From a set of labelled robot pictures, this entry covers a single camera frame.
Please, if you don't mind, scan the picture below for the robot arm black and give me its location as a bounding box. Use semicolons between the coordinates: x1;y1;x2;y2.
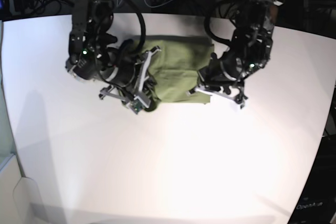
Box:
65;0;160;114
187;0;285;108

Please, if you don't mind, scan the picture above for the green T-shirt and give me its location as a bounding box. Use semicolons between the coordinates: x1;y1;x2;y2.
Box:
143;35;214;106

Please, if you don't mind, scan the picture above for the black OpenArm case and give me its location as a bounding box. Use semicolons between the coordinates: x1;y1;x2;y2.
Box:
288;130;335;223

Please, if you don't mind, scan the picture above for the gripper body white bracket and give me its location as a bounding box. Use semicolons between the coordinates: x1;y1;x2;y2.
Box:
99;46;161;114
185;53;250;112

